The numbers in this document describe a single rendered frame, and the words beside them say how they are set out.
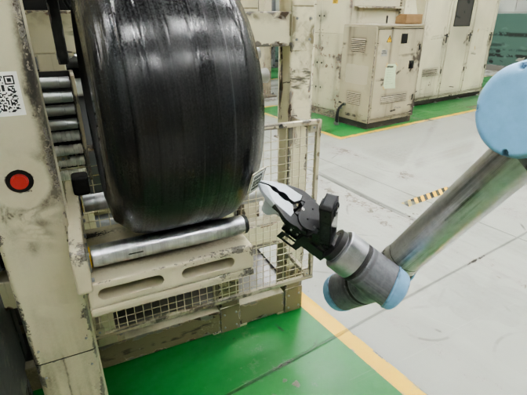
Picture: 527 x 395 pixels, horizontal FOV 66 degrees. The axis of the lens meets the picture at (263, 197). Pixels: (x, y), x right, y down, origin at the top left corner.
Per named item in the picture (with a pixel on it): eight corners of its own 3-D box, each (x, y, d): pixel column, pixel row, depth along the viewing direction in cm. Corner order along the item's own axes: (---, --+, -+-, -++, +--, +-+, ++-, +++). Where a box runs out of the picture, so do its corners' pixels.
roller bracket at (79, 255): (78, 298, 78) (68, 254, 74) (70, 214, 110) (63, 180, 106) (96, 293, 79) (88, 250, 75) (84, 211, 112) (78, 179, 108)
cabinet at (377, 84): (367, 130, 520) (379, 24, 469) (336, 121, 564) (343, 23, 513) (413, 121, 566) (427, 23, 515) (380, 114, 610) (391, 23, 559)
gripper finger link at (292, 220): (268, 212, 80) (303, 238, 80) (271, 208, 79) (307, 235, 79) (278, 197, 83) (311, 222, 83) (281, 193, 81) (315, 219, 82)
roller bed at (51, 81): (17, 190, 112) (-13, 80, 100) (20, 173, 125) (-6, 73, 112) (93, 179, 120) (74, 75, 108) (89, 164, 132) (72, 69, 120)
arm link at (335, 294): (363, 302, 103) (395, 293, 93) (328, 319, 97) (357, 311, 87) (347, 267, 105) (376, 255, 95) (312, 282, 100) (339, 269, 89)
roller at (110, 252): (88, 273, 80) (84, 253, 79) (87, 262, 84) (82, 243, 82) (250, 236, 94) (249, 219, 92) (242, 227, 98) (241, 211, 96)
